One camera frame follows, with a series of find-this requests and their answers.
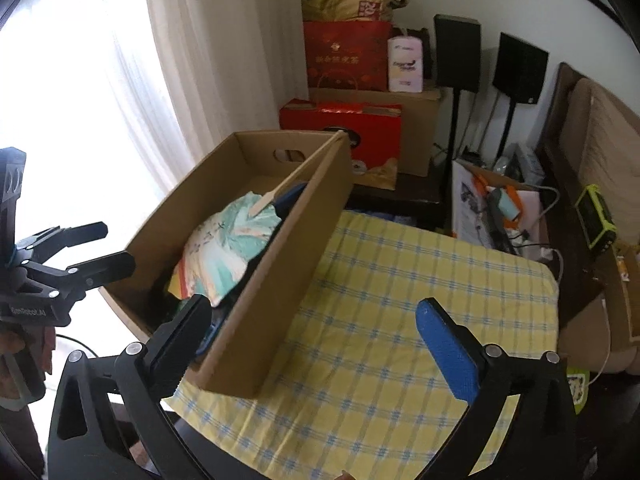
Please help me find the green portable radio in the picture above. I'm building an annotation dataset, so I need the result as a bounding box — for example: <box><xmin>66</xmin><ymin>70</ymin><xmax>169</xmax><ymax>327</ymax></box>
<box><xmin>574</xmin><ymin>185</ymin><xmax>618</xmax><ymax>251</ymax></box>

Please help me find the brown sofa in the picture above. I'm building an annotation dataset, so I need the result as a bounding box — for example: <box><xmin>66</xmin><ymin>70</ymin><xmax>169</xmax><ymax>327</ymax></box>
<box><xmin>542</xmin><ymin>62</ymin><xmax>640</xmax><ymax>376</ymax></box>

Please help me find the person's left hand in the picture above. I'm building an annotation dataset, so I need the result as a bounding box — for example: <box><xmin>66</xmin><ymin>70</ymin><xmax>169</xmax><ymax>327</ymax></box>
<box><xmin>0</xmin><ymin>327</ymin><xmax>57</xmax><ymax>401</ymax></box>

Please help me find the pink tissue pack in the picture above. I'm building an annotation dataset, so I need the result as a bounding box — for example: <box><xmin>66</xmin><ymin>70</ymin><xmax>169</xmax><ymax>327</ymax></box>
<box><xmin>387</xmin><ymin>36</ymin><xmax>426</xmax><ymax>93</ymax></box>

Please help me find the white charging cable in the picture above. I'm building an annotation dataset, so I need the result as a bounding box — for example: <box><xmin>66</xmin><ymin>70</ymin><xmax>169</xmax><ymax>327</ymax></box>
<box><xmin>587</xmin><ymin>300</ymin><xmax>613</xmax><ymax>386</ymax></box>

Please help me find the box with orange tools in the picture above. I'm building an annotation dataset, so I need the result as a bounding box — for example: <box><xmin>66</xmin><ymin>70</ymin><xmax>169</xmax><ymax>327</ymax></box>
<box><xmin>451</xmin><ymin>159</ymin><xmax>543</xmax><ymax>248</ymax></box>

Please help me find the round painted fan wooden handle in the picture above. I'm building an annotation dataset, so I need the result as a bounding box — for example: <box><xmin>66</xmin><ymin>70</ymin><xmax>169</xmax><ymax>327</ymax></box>
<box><xmin>167</xmin><ymin>130</ymin><xmax>347</xmax><ymax>308</ymax></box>

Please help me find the black speaker stand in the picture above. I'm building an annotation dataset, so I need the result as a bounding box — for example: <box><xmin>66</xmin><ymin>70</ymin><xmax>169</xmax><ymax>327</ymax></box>
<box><xmin>495</xmin><ymin>95</ymin><xmax>516</xmax><ymax>161</ymax></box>
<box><xmin>447</xmin><ymin>87</ymin><xmax>463</xmax><ymax>161</ymax></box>

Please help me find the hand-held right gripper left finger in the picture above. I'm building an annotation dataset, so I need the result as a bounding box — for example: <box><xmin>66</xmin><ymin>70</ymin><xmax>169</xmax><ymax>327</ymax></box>
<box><xmin>47</xmin><ymin>295</ymin><xmax>213</xmax><ymax>480</ymax></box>

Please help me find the closed brown cardboard box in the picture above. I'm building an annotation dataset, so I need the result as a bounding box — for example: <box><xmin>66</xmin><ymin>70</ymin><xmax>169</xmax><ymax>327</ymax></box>
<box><xmin>309</xmin><ymin>86</ymin><xmax>443</xmax><ymax>178</ymax></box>

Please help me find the red gift bag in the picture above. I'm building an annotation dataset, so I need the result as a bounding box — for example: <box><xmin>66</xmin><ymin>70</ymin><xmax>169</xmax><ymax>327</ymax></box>
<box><xmin>303</xmin><ymin>20</ymin><xmax>393</xmax><ymax>92</ymax></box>

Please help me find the red gift box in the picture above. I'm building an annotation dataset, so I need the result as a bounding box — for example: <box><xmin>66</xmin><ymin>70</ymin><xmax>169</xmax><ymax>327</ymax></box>
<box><xmin>278</xmin><ymin>98</ymin><xmax>403</xmax><ymax>191</ymax></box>

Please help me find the cardboard snack box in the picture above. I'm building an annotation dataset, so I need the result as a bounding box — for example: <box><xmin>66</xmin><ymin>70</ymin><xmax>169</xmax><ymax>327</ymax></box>
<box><xmin>597</xmin><ymin>245</ymin><xmax>640</xmax><ymax>346</ymax></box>

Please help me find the gold packaging bag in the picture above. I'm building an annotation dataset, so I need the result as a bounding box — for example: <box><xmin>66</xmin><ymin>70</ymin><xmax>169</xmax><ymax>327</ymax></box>
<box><xmin>301</xmin><ymin>0</ymin><xmax>410</xmax><ymax>23</ymax></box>

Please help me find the black speaker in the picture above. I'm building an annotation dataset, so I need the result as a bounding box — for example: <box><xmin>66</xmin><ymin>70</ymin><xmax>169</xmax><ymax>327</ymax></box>
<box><xmin>492</xmin><ymin>32</ymin><xmax>549</xmax><ymax>106</ymax></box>
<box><xmin>433</xmin><ymin>14</ymin><xmax>482</xmax><ymax>93</ymax></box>

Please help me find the teal and orange device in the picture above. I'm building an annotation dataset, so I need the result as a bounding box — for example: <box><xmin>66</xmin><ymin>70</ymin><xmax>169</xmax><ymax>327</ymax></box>
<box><xmin>472</xmin><ymin>175</ymin><xmax>526</xmax><ymax>233</ymax></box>

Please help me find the green lidded container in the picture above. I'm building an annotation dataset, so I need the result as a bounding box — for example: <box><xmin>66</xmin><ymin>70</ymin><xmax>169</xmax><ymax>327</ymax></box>
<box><xmin>565</xmin><ymin>365</ymin><xmax>591</xmax><ymax>416</ymax></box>

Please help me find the large cardboard box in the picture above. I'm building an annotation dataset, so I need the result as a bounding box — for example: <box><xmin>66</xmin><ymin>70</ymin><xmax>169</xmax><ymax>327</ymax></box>
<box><xmin>98</xmin><ymin>130</ymin><xmax>355</xmax><ymax>401</ymax></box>

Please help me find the grey electronic device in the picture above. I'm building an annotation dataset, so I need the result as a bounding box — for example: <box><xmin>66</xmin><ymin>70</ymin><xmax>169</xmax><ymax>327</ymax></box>
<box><xmin>510</xmin><ymin>142</ymin><xmax>546</xmax><ymax>183</ymax></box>

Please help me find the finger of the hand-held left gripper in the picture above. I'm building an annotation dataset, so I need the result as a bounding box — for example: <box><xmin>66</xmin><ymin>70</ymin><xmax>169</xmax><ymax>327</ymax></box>
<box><xmin>30</xmin><ymin>250</ymin><xmax>137</xmax><ymax>295</ymax></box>
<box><xmin>15</xmin><ymin>221</ymin><xmax>109</xmax><ymax>261</ymax></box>

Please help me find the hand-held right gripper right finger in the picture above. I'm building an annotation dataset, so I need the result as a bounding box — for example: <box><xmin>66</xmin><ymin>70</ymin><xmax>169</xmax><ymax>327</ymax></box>
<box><xmin>415</xmin><ymin>297</ymin><xmax>583</xmax><ymax>480</ymax></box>

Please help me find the white sheer curtain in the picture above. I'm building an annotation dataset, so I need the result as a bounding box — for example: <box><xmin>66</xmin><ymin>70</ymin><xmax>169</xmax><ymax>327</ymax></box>
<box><xmin>142</xmin><ymin>0</ymin><xmax>313</xmax><ymax>201</ymax></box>

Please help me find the dark wooden side table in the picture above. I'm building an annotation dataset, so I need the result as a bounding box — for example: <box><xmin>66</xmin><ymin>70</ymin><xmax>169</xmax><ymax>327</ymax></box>
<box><xmin>345</xmin><ymin>180</ymin><xmax>453</xmax><ymax>231</ymax></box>

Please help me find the grey power cable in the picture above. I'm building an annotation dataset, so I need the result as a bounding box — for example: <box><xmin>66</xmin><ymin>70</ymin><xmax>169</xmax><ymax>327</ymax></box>
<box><xmin>520</xmin><ymin>187</ymin><xmax>566</xmax><ymax>281</ymax></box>

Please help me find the yellow plaid cloth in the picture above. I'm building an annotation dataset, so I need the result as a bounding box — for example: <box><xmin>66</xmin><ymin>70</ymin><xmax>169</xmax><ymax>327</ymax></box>
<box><xmin>165</xmin><ymin>210</ymin><xmax>561</xmax><ymax>478</ymax></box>

